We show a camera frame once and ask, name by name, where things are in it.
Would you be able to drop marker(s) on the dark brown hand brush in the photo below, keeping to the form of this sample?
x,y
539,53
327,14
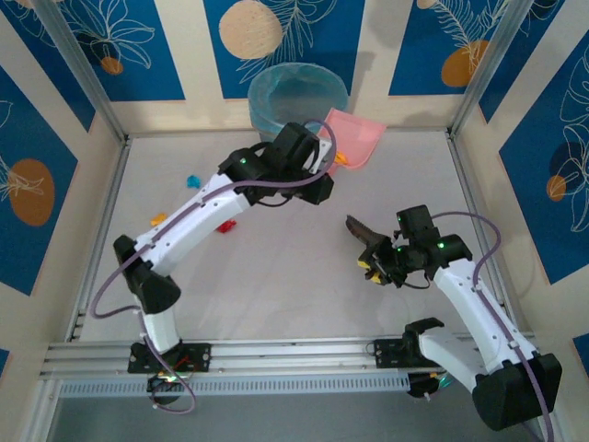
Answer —
x,y
363,232

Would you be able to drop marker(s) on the red paper scrap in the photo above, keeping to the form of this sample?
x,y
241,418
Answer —
x,y
227,227

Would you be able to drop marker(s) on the blue paper scrap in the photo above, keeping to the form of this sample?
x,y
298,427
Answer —
x,y
193,182

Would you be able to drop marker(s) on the orange paper scrap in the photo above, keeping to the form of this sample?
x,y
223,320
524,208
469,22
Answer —
x,y
341,159

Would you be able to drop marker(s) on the pink plastic dustpan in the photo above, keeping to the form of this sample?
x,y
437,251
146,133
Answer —
x,y
354,138

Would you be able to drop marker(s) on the yellow paper scrap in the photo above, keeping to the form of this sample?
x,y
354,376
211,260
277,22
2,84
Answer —
x,y
157,219

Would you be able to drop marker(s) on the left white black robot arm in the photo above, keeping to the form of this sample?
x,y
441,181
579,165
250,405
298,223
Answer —
x,y
202,225

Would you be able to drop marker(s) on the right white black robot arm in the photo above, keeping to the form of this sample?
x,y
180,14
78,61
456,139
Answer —
x,y
455,294

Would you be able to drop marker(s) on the bin with blue liner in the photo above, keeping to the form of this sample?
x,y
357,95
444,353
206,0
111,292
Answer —
x,y
294,92

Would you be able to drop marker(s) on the small black controller board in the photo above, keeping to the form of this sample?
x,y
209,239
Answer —
x,y
419,387
158,384

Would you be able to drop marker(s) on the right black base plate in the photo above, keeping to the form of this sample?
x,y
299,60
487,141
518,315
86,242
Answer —
x,y
386,354

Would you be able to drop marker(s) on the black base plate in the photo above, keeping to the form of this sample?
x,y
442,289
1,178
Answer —
x,y
386,354
202,348

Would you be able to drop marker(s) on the aluminium side rail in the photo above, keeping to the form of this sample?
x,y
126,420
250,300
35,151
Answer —
x,y
459,161
107,207

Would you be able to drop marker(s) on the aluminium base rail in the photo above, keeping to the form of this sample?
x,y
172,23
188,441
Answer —
x,y
294,357

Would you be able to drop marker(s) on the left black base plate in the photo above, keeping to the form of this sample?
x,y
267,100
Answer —
x,y
202,348

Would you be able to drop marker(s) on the aluminium frame post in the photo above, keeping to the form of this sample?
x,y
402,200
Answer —
x,y
490,69
87,78

